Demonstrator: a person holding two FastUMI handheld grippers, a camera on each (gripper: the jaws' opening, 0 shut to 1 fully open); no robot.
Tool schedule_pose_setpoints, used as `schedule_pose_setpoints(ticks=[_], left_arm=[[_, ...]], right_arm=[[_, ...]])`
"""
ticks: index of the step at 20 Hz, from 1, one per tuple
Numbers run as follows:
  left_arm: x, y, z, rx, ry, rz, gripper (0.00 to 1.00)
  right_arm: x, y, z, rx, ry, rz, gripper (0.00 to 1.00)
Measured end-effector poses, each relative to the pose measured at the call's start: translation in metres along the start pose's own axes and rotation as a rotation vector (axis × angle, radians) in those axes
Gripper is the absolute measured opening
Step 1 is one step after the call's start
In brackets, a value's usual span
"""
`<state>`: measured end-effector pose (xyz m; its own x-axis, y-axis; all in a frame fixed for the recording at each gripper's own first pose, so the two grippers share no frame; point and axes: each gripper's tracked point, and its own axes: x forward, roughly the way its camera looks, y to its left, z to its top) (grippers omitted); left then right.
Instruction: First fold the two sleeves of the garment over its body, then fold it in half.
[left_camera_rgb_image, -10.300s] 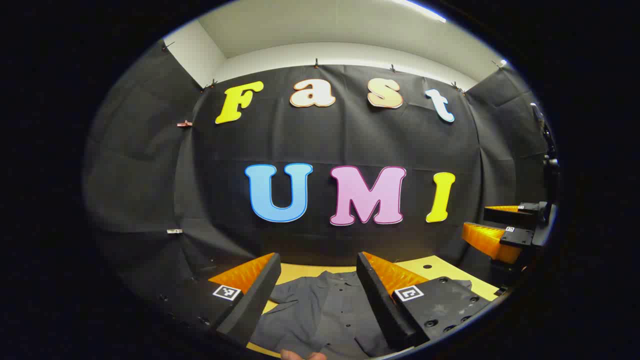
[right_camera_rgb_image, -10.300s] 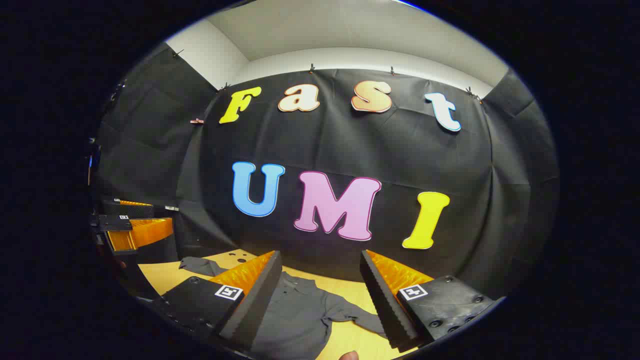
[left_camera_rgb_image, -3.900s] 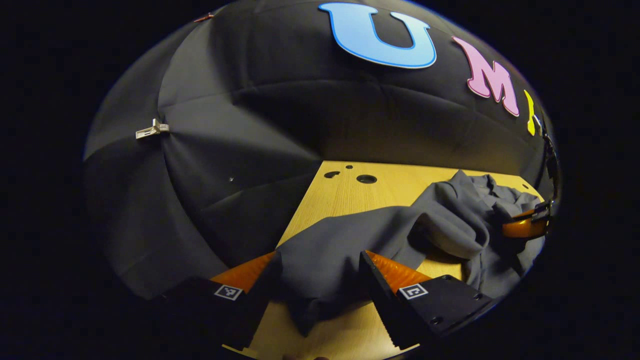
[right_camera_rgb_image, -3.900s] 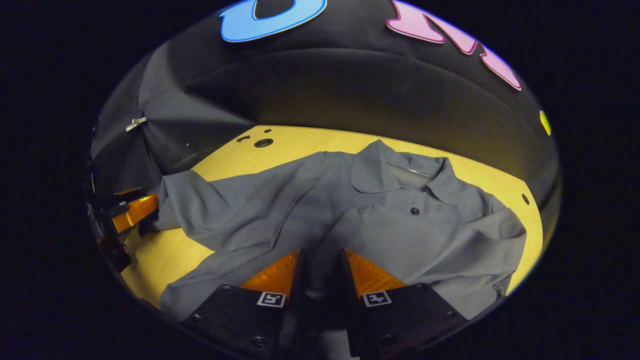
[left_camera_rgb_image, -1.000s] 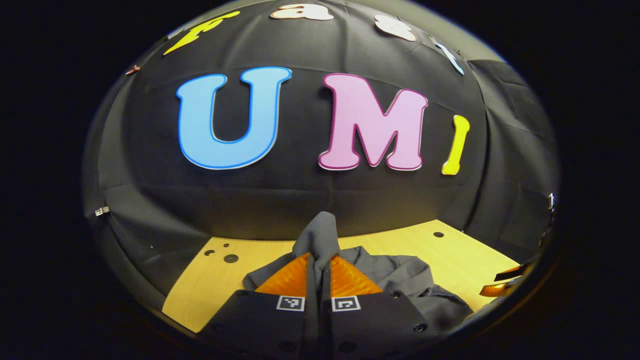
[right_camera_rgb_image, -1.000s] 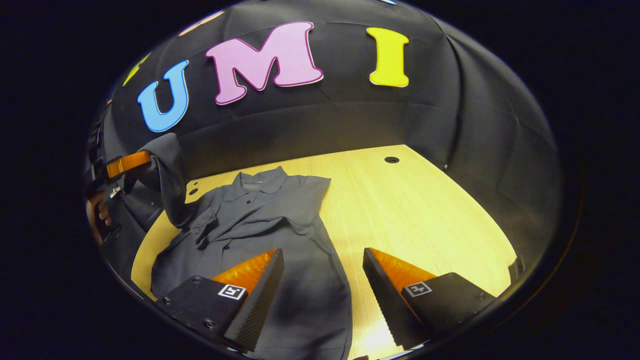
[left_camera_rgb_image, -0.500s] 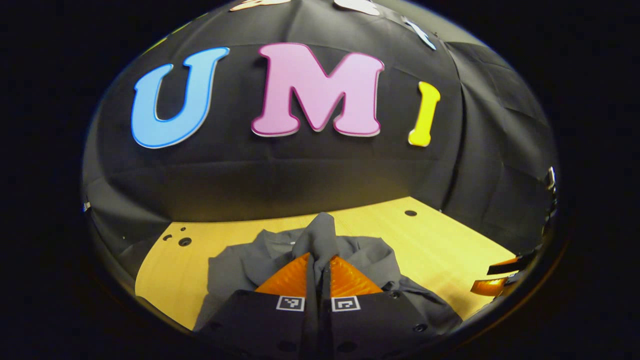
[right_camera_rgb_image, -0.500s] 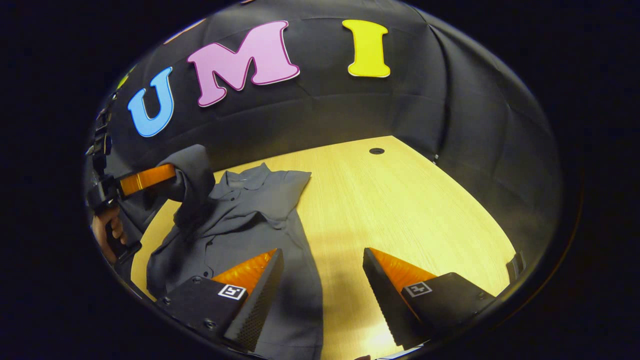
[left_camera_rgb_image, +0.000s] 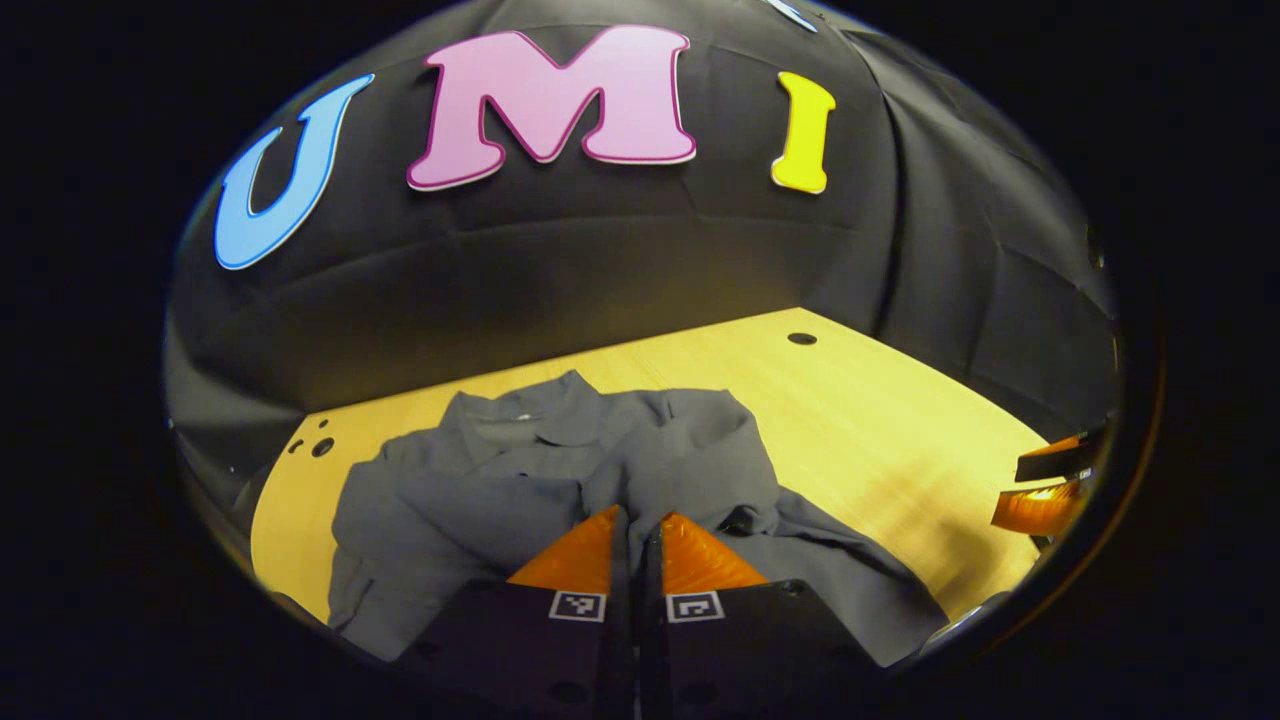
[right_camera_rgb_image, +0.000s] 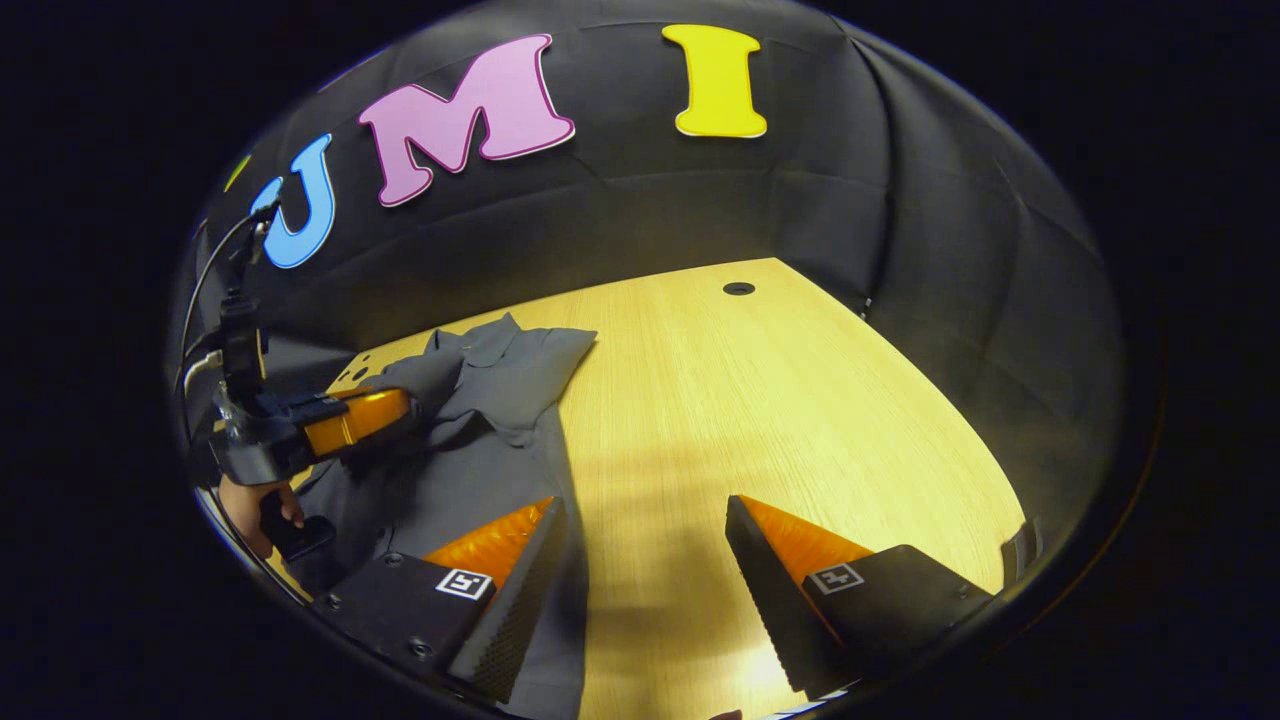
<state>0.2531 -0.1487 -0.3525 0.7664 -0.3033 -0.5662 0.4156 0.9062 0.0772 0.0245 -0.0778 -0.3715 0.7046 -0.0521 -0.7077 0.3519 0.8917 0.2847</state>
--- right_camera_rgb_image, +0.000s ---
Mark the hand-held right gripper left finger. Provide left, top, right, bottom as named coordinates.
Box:
left=312, top=497, right=568, bottom=704

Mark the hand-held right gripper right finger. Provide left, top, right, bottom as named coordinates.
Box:
left=725, top=494, right=994, bottom=701

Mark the gray button shirt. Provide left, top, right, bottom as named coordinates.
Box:
left=290, top=312, right=599, bottom=720

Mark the black backdrop cloth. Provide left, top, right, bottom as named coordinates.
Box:
left=165, top=0, right=1126, bottom=561

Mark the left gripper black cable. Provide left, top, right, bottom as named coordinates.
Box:
left=178, top=205, right=263, bottom=391

